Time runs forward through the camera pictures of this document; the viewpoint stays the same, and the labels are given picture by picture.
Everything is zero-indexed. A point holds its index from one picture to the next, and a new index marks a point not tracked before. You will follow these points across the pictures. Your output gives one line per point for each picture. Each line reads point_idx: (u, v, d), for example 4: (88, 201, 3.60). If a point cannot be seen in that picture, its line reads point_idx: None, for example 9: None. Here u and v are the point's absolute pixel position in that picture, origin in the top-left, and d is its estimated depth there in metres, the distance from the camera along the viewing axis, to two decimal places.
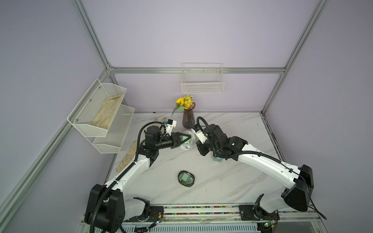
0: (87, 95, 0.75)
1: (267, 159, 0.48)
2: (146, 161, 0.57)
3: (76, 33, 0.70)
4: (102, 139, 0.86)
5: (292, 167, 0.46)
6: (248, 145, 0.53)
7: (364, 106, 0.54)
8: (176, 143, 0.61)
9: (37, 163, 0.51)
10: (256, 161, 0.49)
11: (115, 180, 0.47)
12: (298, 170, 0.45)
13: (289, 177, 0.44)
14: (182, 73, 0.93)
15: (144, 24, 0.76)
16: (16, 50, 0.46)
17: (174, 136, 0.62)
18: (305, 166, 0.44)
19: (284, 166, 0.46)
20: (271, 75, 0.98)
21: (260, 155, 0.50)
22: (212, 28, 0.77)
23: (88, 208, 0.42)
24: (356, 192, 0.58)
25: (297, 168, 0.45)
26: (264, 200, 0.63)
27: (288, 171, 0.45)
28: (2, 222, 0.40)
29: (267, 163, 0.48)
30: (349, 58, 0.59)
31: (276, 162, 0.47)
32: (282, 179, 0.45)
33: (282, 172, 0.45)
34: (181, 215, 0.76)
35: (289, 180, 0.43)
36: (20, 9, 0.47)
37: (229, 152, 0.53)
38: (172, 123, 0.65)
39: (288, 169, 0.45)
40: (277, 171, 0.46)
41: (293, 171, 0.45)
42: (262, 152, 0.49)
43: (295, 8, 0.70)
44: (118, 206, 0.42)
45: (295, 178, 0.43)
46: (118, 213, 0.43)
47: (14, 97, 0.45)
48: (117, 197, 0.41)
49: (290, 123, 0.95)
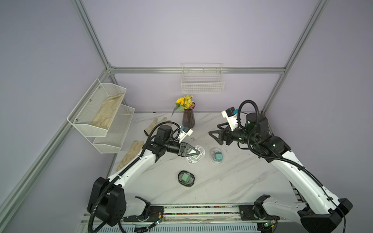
0: (87, 95, 0.75)
1: (307, 177, 0.43)
2: (152, 157, 0.56)
3: (76, 33, 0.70)
4: (102, 140, 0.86)
5: (331, 195, 0.41)
6: (291, 152, 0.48)
7: (364, 106, 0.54)
8: (180, 154, 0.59)
9: (37, 163, 0.51)
10: (292, 173, 0.44)
11: (118, 175, 0.46)
12: (338, 202, 0.39)
13: (325, 205, 0.39)
14: (182, 73, 0.93)
15: (144, 24, 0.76)
16: (15, 50, 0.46)
17: (182, 145, 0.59)
18: (347, 201, 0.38)
19: (324, 191, 0.41)
20: (271, 75, 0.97)
21: (301, 170, 0.44)
22: (212, 28, 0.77)
23: (91, 199, 0.43)
24: (356, 192, 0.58)
25: (338, 200, 0.40)
26: (271, 202, 0.62)
27: (326, 198, 0.40)
28: (2, 222, 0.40)
29: (305, 181, 0.42)
30: (349, 58, 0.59)
31: (317, 184, 0.42)
32: (313, 203, 0.41)
33: (319, 196, 0.40)
34: (181, 215, 0.76)
35: (322, 208, 0.39)
36: (19, 9, 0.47)
37: (265, 151, 0.48)
38: (188, 131, 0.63)
39: (326, 196, 0.40)
40: (313, 192, 0.41)
41: (332, 200, 0.40)
42: (305, 168, 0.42)
43: (295, 8, 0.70)
44: (120, 201, 0.43)
45: (331, 208, 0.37)
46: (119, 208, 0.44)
47: (13, 96, 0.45)
48: (119, 193, 0.41)
49: (290, 123, 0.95)
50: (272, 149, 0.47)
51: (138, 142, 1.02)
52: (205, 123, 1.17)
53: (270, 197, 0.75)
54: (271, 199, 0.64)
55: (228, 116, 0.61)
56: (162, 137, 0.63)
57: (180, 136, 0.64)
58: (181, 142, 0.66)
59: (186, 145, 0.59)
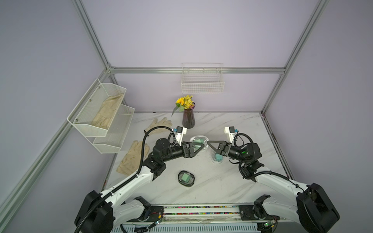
0: (87, 95, 0.75)
1: (277, 177, 0.54)
2: (149, 175, 0.55)
3: (76, 33, 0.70)
4: (102, 140, 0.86)
5: (299, 183, 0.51)
6: (263, 166, 0.62)
7: (364, 106, 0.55)
8: (188, 154, 0.64)
9: (37, 164, 0.51)
10: (266, 178, 0.56)
11: (110, 192, 0.45)
12: (305, 187, 0.47)
13: (294, 191, 0.47)
14: (182, 73, 0.93)
15: (144, 25, 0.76)
16: (14, 48, 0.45)
17: (185, 147, 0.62)
18: (315, 184, 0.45)
19: (291, 182, 0.50)
20: (271, 75, 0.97)
21: (271, 174, 0.57)
22: (212, 27, 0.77)
23: (80, 212, 0.42)
24: (356, 191, 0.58)
25: (303, 185, 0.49)
26: (270, 202, 0.62)
27: (295, 186, 0.48)
28: (2, 223, 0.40)
29: (277, 180, 0.53)
30: (349, 59, 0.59)
31: (283, 178, 0.53)
32: (288, 194, 0.48)
33: (288, 186, 0.49)
34: (181, 215, 0.76)
35: (292, 193, 0.46)
36: (19, 8, 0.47)
37: (247, 173, 0.64)
38: (182, 131, 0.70)
39: (294, 185, 0.49)
40: (283, 185, 0.50)
41: (299, 186, 0.48)
42: (273, 172, 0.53)
43: (294, 8, 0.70)
44: (108, 218, 0.41)
45: (298, 191, 0.46)
46: (104, 228, 0.42)
47: (14, 96, 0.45)
48: (107, 211, 0.40)
49: (289, 124, 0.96)
50: (251, 170, 0.62)
51: (137, 142, 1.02)
52: (205, 123, 1.17)
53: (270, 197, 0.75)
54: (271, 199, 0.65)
55: (230, 132, 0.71)
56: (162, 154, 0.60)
57: (177, 138, 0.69)
58: (184, 144, 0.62)
59: (189, 145, 0.62)
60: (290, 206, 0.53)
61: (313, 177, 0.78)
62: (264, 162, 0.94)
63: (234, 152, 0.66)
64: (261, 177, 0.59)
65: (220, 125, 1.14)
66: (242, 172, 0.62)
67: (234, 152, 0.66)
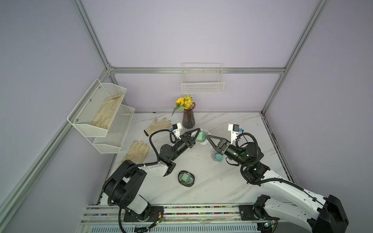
0: (87, 95, 0.75)
1: (289, 186, 0.50)
2: (164, 168, 0.64)
3: (76, 33, 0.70)
4: (102, 139, 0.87)
5: (316, 196, 0.45)
6: (269, 171, 0.56)
7: (364, 106, 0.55)
8: (190, 144, 0.70)
9: (37, 163, 0.51)
10: (276, 186, 0.52)
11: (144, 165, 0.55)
12: (323, 200, 0.44)
13: (313, 206, 0.43)
14: (182, 73, 0.93)
15: (144, 24, 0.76)
16: (14, 50, 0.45)
17: (184, 138, 0.70)
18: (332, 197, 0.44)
19: (308, 194, 0.46)
20: (271, 75, 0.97)
21: (282, 181, 0.52)
22: (212, 27, 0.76)
23: (113, 175, 0.48)
24: (356, 191, 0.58)
25: (321, 198, 0.44)
26: (273, 206, 0.61)
27: (312, 200, 0.45)
28: (2, 223, 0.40)
29: (289, 190, 0.49)
30: (348, 58, 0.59)
31: (299, 189, 0.48)
32: (303, 207, 0.46)
33: (304, 199, 0.45)
34: (181, 215, 0.76)
35: (312, 209, 0.43)
36: (20, 9, 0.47)
37: (252, 177, 0.57)
38: (178, 126, 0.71)
39: (311, 198, 0.45)
40: (299, 198, 0.46)
41: (317, 200, 0.44)
42: (283, 179, 0.52)
43: (294, 8, 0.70)
44: (136, 185, 0.47)
45: (318, 208, 0.43)
46: (131, 193, 0.46)
47: (15, 97, 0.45)
48: (139, 178, 0.47)
49: (289, 124, 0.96)
50: (257, 174, 0.56)
51: (137, 142, 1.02)
52: (205, 123, 1.17)
53: (270, 198, 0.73)
54: (273, 202, 0.64)
55: (233, 130, 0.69)
56: (168, 158, 0.66)
57: (177, 134, 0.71)
58: (183, 138, 0.70)
59: (187, 135, 0.69)
60: (299, 214, 0.52)
61: (313, 177, 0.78)
62: (264, 162, 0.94)
63: (233, 152, 0.61)
64: (269, 184, 0.53)
65: (220, 125, 1.14)
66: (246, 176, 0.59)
67: (232, 151, 0.61)
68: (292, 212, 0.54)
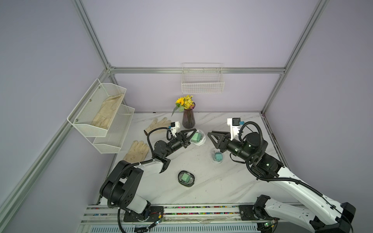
0: (87, 95, 0.75)
1: (306, 189, 0.45)
2: (160, 164, 0.65)
3: (76, 33, 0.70)
4: (102, 139, 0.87)
5: (334, 203, 0.42)
6: (284, 168, 0.49)
7: (364, 106, 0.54)
8: (184, 143, 0.71)
9: (36, 164, 0.51)
10: (291, 187, 0.46)
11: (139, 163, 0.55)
12: (341, 208, 0.41)
13: (330, 214, 0.40)
14: (182, 73, 0.93)
15: (144, 25, 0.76)
16: (14, 50, 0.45)
17: (179, 136, 0.72)
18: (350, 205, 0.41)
19: (326, 201, 0.43)
20: (271, 75, 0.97)
21: (299, 183, 0.46)
22: (212, 27, 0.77)
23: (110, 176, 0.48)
24: (356, 191, 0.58)
25: (341, 207, 0.41)
26: (274, 207, 0.62)
27: (330, 207, 0.42)
28: (2, 222, 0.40)
29: (306, 193, 0.44)
30: (348, 58, 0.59)
31: (318, 194, 0.44)
32: (318, 211, 0.43)
33: (322, 206, 0.42)
34: (181, 215, 0.76)
35: (330, 217, 0.40)
36: (20, 9, 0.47)
37: (263, 173, 0.50)
38: (175, 124, 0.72)
39: (330, 205, 0.42)
40: (316, 204, 0.42)
41: (335, 208, 0.41)
42: (301, 181, 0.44)
43: (293, 8, 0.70)
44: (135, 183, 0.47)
45: (337, 217, 0.40)
46: (131, 191, 0.47)
47: (15, 97, 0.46)
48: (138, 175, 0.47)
49: (289, 124, 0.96)
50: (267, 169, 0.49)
51: (138, 142, 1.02)
52: (205, 123, 1.17)
53: (270, 198, 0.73)
54: (274, 202, 0.64)
55: (233, 124, 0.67)
56: (162, 154, 0.66)
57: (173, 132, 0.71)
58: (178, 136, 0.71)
59: (182, 133, 0.71)
60: (301, 215, 0.52)
61: (313, 177, 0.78)
62: None
63: (234, 147, 0.57)
64: (282, 183, 0.48)
65: (220, 125, 1.14)
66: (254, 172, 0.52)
67: (234, 146, 0.57)
68: (293, 213, 0.54)
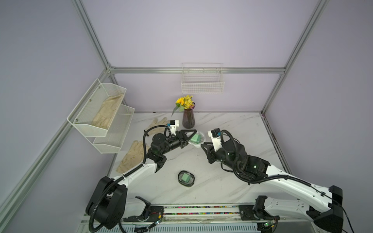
0: (87, 95, 0.75)
1: (295, 182, 0.46)
2: (153, 166, 0.59)
3: (75, 33, 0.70)
4: (102, 139, 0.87)
5: (324, 191, 0.43)
6: (270, 166, 0.50)
7: (364, 106, 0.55)
8: (183, 143, 0.69)
9: (36, 164, 0.51)
10: (282, 184, 0.46)
11: (122, 176, 0.49)
12: (330, 193, 0.43)
13: (323, 201, 0.41)
14: (182, 73, 0.93)
15: (144, 25, 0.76)
16: (15, 50, 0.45)
17: (180, 135, 0.72)
18: (336, 189, 0.43)
19: (315, 189, 0.44)
20: (271, 75, 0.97)
21: (287, 178, 0.47)
22: (212, 27, 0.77)
23: (93, 197, 0.44)
24: (357, 191, 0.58)
25: (329, 191, 0.43)
26: (272, 206, 0.61)
27: (320, 194, 0.43)
28: (2, 222, 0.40)
29: (296, 186, 0.45)
30: (348, 58, 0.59)
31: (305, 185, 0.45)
32: (312, 202, 0.43)
33: (313, 196, 0.43)
34: (181, 215, 0.76)
35: (323, 205, 0.41)
36: (20, 9, 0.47)
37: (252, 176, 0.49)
38: (175, 123, 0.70)
39: (319, 192, 0.43)
40: (308, 194, 0.43)
41: (326, 194, 0.42)
42: (289, 176, 0.47)
43: (294, 8, 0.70)
44: (120, 202, 0.43)
45: (330, 203, 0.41)
46: (117, 210, 0.43)
47: (15, 96, 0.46)
48: (122, 192, 0.43)
49: (289, 123, 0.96)
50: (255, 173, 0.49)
51: (138, 142, 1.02)
52: (205, 123, 1.17)
53: (267, 197, 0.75)
54: (271, 200, 0.64)
55: (214, 136, 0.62)
56: (161, 148, 0.63)
57: (172, 129, 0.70)
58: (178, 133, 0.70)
59: (182, 131, 0.69)
60: (297, 208, 0.52)
61: (313, 177, 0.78)
62: None
63: (220, 156, 0.59)
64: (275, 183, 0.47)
65: (220, 125, 1.14)
66: (244, 177, 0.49)
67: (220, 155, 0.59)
68: (290, 208, 0.55)
